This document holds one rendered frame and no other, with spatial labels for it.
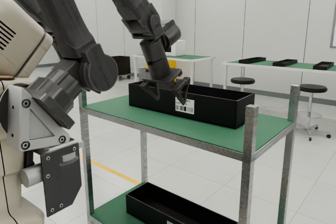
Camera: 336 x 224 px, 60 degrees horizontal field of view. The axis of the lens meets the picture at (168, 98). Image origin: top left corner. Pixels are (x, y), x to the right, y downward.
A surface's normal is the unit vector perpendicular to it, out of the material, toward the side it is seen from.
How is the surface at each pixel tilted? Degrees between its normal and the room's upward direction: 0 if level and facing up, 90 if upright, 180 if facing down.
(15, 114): 82
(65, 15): 91
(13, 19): 90
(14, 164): 90
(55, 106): 90
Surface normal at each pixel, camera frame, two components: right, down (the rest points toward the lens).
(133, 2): 0.64, 0.05
